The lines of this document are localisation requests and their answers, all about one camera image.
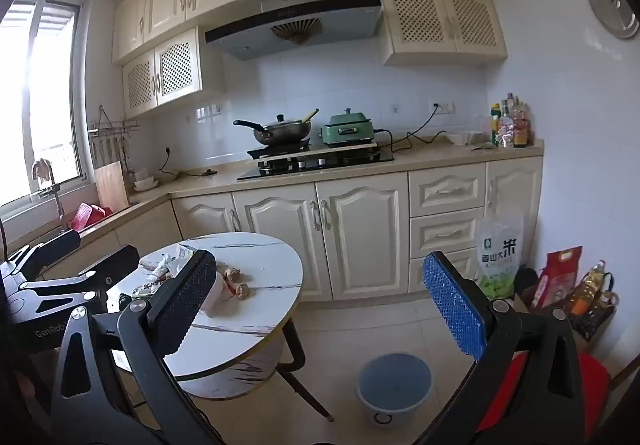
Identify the ginger root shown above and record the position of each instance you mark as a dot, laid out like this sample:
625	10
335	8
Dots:
239	282

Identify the wooden spatula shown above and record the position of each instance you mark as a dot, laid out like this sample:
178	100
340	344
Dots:
310	115

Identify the black gas stove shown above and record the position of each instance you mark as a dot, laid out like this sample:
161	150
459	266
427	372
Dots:
320	165

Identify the white green rice bag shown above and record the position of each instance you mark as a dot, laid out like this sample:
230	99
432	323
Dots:
500	255

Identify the black patterned bag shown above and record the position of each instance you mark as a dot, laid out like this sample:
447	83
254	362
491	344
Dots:
602	320

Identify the hanging utensil rack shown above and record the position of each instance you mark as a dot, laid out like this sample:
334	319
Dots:
112	135

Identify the white wall outlet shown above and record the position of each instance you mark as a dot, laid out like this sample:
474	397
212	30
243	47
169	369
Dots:
442	107

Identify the stack of white bowls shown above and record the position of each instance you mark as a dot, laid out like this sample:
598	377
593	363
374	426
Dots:
145	181

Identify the green electric cooker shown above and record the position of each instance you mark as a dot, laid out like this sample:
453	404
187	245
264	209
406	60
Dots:
347	130

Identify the red chair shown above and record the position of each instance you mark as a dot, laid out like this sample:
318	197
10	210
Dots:
592	390

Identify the red plastic basket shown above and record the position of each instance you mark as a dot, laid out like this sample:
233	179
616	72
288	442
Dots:
90	217

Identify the white paper cup red print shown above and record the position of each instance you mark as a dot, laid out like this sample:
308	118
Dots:
220	297

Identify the black wok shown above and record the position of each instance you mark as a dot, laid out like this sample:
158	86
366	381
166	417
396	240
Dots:
280	135

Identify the light wooden board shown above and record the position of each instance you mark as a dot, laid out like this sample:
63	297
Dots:
320	152

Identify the colourful wrapper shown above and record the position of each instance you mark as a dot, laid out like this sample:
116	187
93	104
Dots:
146	290

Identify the metal faucet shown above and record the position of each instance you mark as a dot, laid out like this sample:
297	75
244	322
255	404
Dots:
55	195

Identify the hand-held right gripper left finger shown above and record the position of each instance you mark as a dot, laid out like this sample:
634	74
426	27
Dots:
186	305

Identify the cream cabinet drawer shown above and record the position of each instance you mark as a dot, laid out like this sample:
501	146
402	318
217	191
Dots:
447	190
446	235
422	275

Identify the clear plastic container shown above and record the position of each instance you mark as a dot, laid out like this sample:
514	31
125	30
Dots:
481	130

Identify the cooking oil bottle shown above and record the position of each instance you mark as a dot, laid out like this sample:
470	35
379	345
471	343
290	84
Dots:
587	287

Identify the glass wok lid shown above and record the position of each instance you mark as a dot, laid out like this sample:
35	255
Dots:
285	125

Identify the red rice bag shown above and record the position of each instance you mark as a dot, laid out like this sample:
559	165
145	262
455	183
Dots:
557	277

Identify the group of condiment bottles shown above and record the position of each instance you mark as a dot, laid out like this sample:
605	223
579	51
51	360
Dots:
510	125

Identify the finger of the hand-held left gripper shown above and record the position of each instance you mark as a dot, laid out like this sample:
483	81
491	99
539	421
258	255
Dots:
110	265
55	245

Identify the white wrapper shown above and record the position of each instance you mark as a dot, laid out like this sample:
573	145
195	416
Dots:
161	269

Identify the wooden cutting board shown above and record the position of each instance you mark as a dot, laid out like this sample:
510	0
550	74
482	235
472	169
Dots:
111	187

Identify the cream base cabinet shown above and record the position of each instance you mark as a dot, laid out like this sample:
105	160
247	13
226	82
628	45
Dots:
365	230

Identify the round marble table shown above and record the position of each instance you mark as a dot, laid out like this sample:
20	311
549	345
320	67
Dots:
260	265

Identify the small black packet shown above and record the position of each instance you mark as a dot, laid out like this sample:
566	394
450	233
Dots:
124	302

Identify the cream lattice door cabinet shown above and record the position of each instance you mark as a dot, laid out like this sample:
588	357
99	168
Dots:
442	22
170	70

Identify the window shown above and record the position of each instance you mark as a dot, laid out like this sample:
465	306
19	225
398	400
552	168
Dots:
45	100

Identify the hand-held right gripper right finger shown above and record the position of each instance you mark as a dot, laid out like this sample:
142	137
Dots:
454	310

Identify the black range hood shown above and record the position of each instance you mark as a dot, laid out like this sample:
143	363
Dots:
300	27

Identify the white bowl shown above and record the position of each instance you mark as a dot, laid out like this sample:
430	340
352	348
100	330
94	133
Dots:
457	138

